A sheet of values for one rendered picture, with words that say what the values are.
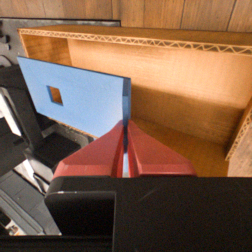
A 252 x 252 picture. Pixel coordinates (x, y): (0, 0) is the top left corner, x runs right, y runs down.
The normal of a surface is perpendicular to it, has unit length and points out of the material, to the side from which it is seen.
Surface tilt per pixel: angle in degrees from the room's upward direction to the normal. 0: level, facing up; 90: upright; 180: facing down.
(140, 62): 0
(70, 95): 1
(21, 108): 90
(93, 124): 1
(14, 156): 90
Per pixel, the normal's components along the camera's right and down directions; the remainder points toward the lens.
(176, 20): -0.53, 0.50
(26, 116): 0.85, 0.30
